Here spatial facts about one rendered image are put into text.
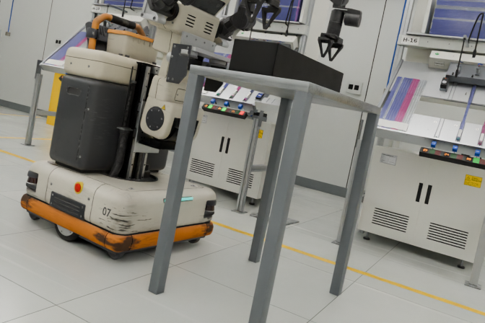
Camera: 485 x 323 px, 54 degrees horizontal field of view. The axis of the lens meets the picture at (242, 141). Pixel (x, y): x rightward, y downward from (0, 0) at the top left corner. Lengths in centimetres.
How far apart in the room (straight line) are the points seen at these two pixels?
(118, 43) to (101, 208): 76
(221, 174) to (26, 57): 498
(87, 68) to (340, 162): 334
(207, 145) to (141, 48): 155
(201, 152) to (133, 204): 187
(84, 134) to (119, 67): 33
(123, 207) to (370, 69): 354
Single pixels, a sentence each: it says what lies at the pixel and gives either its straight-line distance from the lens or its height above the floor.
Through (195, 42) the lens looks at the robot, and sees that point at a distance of 207.
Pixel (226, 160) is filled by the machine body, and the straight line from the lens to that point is 360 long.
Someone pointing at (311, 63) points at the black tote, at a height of 89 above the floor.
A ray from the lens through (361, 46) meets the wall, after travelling 504.
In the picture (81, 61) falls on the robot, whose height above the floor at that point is 75.
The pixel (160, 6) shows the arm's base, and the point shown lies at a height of 101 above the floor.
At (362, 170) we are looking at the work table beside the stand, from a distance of 201.
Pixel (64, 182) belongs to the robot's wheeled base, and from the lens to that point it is 214.
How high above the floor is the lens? 69
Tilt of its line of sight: 4 degrees down
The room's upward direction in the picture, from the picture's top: 11 degrees clockwise
